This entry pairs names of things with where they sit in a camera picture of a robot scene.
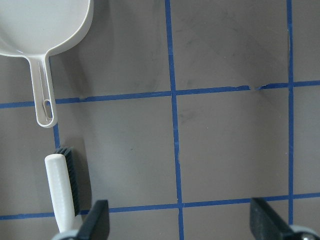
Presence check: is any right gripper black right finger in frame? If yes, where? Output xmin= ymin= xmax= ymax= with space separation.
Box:
xmin=250 ymin=197 xmax=295 ymax=240

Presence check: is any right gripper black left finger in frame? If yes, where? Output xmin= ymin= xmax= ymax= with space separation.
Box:
xmin=77 ymin=200 xmax=110 ymax=240

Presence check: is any beige plastic dustpan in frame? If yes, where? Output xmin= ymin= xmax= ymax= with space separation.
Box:
xmin=0 ymin=0 xmax=94 ymax=128

